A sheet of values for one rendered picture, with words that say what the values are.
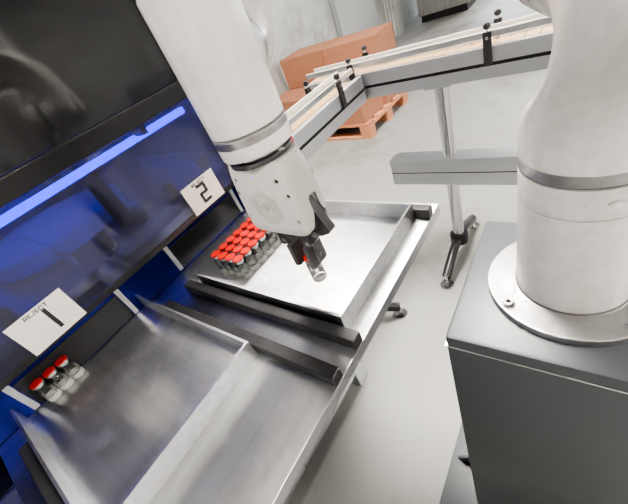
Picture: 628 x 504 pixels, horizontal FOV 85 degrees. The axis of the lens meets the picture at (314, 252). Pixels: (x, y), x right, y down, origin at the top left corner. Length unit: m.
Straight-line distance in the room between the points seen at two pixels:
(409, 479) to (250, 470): 0.92
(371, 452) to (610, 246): 1.10
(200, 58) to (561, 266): 0.41
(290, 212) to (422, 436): 1.10
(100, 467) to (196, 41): 0.53
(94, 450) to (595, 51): 0.68
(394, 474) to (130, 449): 0.94
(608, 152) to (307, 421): 0.40
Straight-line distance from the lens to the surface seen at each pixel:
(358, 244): 0.63
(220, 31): 0.35
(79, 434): 0.68
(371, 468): 1.37
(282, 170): 0.37
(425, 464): 1.34
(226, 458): 0.49
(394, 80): 1.42
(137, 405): 0.63
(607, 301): 0.51
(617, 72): 0.31
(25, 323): 0.66
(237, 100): 0.35
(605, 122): 0.36
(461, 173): 1.53
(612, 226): 0.42
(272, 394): 0.49
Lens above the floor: 1.27
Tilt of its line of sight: 36 degrees down
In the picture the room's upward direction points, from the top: 25 degrees counter-clockwise
